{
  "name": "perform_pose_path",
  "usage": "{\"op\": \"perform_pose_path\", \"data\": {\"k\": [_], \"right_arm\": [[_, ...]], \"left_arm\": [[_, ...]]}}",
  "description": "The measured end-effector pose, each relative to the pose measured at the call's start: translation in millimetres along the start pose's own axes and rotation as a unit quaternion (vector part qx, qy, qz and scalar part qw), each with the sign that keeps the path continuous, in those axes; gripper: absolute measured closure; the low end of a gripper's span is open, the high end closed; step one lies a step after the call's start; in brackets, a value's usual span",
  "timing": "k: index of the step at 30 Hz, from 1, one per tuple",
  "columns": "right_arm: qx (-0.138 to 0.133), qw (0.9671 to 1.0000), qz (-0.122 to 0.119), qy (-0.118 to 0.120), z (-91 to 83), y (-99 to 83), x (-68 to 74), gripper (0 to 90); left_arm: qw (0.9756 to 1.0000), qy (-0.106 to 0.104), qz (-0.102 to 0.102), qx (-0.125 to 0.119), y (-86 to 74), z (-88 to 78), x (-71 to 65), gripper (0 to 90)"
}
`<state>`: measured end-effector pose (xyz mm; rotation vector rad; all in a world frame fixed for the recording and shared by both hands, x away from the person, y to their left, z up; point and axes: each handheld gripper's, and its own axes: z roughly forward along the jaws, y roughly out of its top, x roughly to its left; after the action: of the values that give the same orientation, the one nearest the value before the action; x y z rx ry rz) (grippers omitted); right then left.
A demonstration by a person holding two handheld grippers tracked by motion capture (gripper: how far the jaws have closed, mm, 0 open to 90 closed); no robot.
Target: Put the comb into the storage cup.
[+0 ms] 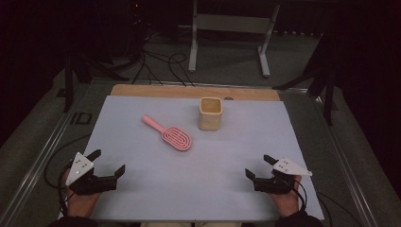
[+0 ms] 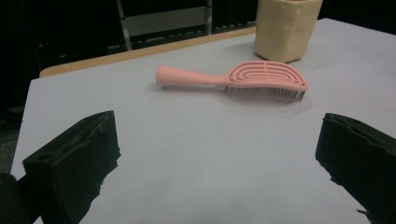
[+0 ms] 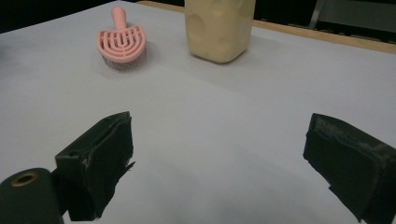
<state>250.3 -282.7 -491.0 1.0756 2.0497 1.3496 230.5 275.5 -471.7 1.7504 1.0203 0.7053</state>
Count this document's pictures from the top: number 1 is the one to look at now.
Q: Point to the grey round table grommet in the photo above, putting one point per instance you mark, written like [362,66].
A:
[228,98]

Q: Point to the black tripod stand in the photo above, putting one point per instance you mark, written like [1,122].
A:
[328,94]
[68,88]

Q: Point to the pale grey table sheet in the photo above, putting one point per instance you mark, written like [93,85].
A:
[189,183]

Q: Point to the white metal stand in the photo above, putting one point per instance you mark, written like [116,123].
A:
[233,23]

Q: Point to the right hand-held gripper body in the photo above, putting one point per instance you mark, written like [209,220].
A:
[274,185]

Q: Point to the person's left hand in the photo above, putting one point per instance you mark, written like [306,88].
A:
[80,205]

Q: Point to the person's right hand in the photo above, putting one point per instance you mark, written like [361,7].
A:
[287,203]

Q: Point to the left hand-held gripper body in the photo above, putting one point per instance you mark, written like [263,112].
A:
[94,185]

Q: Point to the pink hairbrush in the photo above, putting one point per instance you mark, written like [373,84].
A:
[176,138]

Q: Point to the black floor bracket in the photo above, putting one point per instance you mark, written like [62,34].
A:
[75,118]

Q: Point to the aluminium floor rail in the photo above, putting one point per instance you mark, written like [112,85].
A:
[346,173]
[38,164]

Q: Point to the beige square cup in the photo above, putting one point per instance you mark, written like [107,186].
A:
[210,123]

